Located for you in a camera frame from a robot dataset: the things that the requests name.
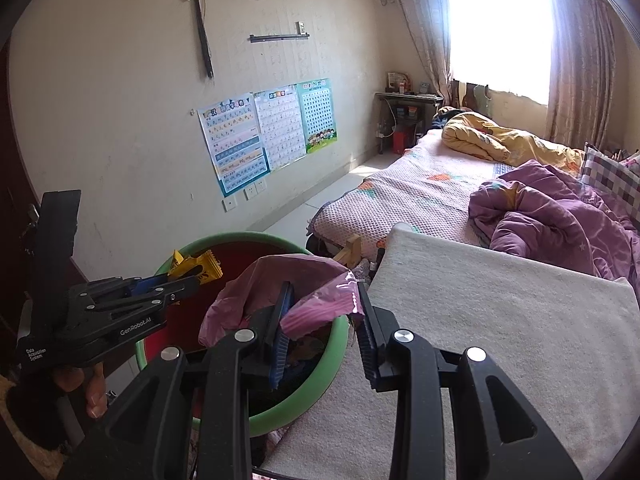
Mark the patterned pink curtain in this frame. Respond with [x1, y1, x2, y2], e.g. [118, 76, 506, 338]
[542, 0, 619, 151]
[385, 0, 453, 111]

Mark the white learning wall poster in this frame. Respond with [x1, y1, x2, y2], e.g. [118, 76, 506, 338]
[252, 85, 307, 174]

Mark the dark small desk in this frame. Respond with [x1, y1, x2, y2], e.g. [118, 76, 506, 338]
[375, 91, 445, 156]

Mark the dark blue cloth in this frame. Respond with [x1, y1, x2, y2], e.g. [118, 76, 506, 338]
[432, 106, 466, 131]

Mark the blue learning wall poster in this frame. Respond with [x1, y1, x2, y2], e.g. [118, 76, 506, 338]
[197, 92, 271, 199]

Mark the person's left hand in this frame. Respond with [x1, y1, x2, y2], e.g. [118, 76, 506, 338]
[52, 362, 109, 420]

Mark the white felt mat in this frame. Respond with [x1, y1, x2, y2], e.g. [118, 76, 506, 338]
[265, 222, 640, 480]

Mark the black wall hanging strap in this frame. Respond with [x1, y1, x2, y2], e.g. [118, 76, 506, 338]
[181, 0, 215, 81]

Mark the checkered pillow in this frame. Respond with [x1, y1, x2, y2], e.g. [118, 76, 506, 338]
[580, 144, 640, 206]

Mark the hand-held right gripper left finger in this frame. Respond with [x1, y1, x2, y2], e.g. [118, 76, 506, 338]
[60, 281, 296, 480]

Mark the yellow triangular wrapper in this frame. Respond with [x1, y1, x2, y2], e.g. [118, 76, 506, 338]
[167, 250, 224, 284]

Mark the yellow quilt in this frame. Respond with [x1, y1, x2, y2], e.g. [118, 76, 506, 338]
[441, 112, 586, 171]

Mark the red bin with green rim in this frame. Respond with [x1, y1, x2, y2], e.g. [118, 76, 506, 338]
[137, 231, 351, 439]

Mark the purple quilt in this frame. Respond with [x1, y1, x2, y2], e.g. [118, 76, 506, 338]
[469, 159, 640, 281]

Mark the wooden bed frame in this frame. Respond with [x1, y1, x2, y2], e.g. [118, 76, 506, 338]
[332, 234, 364, 269]

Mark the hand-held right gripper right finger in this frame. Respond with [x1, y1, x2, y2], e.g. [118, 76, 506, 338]
[356, 281, 583, 480]

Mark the pink plastic bag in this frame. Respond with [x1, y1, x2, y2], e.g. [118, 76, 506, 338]
[199, 254, 363, 349]

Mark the bright window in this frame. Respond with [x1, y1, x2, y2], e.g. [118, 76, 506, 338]
[445, 0, 556, 106]

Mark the teal number wall poster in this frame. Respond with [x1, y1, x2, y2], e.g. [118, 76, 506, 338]
[297, 78, 339, 155]

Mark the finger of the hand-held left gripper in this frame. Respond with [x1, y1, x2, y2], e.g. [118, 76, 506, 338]
[145, 275, 201, 309]
[122, 276, 167, 297]

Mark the pink patterned bedspread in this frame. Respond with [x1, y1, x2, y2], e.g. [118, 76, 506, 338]
[306, 130, 501, 261]

